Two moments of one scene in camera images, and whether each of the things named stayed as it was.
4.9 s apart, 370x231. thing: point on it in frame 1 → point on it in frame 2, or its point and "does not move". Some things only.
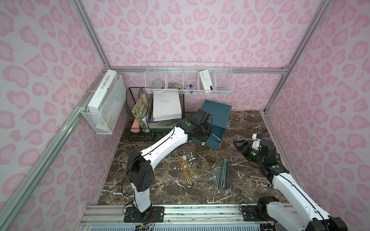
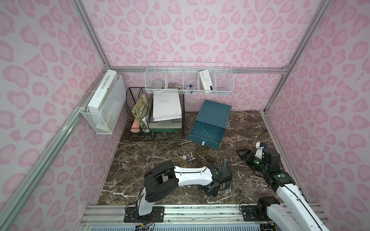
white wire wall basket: (186, 77) does not move
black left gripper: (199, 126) → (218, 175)
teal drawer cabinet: (220, 114) does not move
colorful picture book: (139, 110) does not move
